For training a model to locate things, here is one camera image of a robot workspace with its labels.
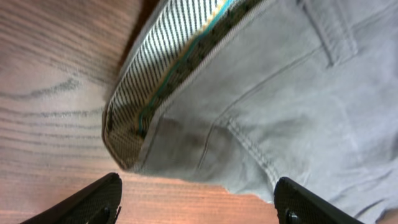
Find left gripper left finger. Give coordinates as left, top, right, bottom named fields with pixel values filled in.
left=21, top=172, right=123, bottom=224

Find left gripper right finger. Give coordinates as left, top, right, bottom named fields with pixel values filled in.
left=274, top=177, right=363, bottom=224

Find grey shorts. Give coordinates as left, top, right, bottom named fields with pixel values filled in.
left=103, top=0, right=397, bottom=223

